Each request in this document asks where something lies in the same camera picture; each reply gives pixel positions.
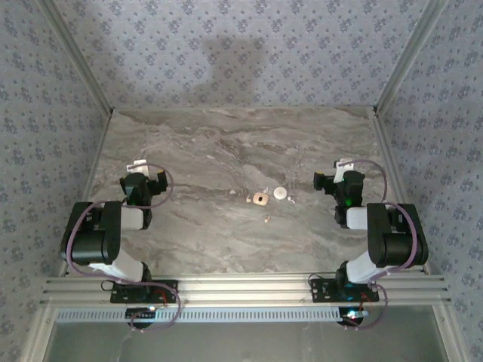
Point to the aluminium frame post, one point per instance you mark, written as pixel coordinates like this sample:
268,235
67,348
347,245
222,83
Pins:
75,56
411,56

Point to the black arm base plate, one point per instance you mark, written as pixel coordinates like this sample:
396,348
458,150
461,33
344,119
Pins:
324,290
166,290

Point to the aluminium table edge rail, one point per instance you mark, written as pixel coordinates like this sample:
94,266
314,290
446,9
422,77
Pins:
392,169

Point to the aluminium extrusion rail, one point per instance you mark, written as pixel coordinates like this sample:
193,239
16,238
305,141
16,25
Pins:
245,288

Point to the black controller board with LED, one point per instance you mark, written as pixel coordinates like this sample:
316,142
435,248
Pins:
141,313
352,316

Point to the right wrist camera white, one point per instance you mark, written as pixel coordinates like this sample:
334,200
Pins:
341,169

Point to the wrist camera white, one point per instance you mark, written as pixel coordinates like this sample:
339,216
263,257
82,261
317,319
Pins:
341,169
136,166

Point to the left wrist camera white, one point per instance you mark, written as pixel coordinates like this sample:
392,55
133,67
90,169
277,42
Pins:
136,166

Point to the cream charging case gold rim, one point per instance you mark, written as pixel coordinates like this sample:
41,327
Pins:
280,193

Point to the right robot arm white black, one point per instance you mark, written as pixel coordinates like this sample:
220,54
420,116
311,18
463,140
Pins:
396,241

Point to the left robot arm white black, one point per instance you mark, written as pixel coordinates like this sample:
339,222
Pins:
90,241

